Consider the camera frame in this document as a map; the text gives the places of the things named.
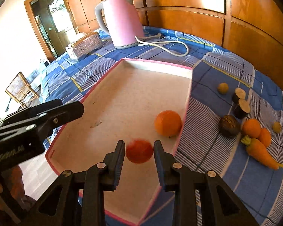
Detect eggplant slice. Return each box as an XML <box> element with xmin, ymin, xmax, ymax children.
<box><xmin>232</xmin><ymin>88</ymin><xmax>246</xmax><ymax>104</ymax></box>
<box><xmin>233</xmin><ymin>99</ymin><xmax>251</xmax><ymax>119</ymax></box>

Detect dark brown passion fruit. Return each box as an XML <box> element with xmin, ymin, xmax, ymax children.
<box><xmin>218</xmin><ymin>115</ymin><xmax>241</xmax><ymax>138</ymax></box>

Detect pink electric kettle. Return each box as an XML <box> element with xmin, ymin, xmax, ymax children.
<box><xmin>95</xmin><ymin>0</ymin><xmax>144</xmax><ymax>49</ymax></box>

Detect carved wooden tissue box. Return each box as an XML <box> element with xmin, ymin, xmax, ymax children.
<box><xmin>65</xmin><ymin>32</ymin><xmax>103</xmax><ymax>60</ymax></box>

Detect red tomato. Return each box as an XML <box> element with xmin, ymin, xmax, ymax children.
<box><xmin>126</xmin><ymin>139</ymin><xmax>153</xmax><ymax>164</ymax></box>

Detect blue plaid tablecloth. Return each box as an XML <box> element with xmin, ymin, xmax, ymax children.
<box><xmin>40</xmin><ymin>27</ymin><xmax>283</xmax><ymax>225</ymax></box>

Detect orange carrot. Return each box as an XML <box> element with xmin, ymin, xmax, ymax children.
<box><xmin>241</xmin><ymin>135</ymin><xmax>279</xmax><ymax>170</ymax></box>

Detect wooden door frame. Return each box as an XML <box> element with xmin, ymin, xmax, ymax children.
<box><xmin>24</xmin><ymin>0</ymin><xmax>78</xmax><ymax>62</ymax></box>

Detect person left hand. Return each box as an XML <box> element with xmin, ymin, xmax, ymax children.
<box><xmin>0</xmin><ymin>165</ymin><xmax>25</xmax><ymax>223</ymax></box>

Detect pink shallow tray box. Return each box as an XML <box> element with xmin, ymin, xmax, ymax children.
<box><xmin>45</xmin><ymin>59</ymin><xmax>193</xmax><ymax>225</ymax></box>

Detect orange tangerine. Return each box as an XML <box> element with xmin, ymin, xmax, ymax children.
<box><xmin>242</xmin><ymin>118</ymin><xmax>261</xmax><ymax>138</ymax></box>
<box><xmin>258</xmin><ymin>128</ymin><xmax>271</xmax><ymax>148</ymax></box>

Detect large orange fruit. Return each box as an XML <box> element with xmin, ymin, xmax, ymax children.
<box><xmin>154</xmin><ymin>110</ymin><xmax>182</xmax><ymax>137</ymax></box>

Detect wooden wall cabinet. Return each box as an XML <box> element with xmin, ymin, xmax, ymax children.
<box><xmin>66</xmin><ymin>0</ymin><xmax>283</xmax><ymax>90</ymax></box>

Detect small yellow lime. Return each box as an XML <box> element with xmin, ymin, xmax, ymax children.
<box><xmin>217</xmin><ymin>83</ymin><xmax>229</xmax><ymax>95</ymax></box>
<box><xmin>272</xmin><ymin>121</ymin><xmax>282</xmax><ymax>134</ymax></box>

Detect white kettle power cord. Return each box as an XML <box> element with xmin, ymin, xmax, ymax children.
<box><xmin>134</xmin><ymin>33</ymin><xmax>190</xmax><ymax>58</ymax></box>

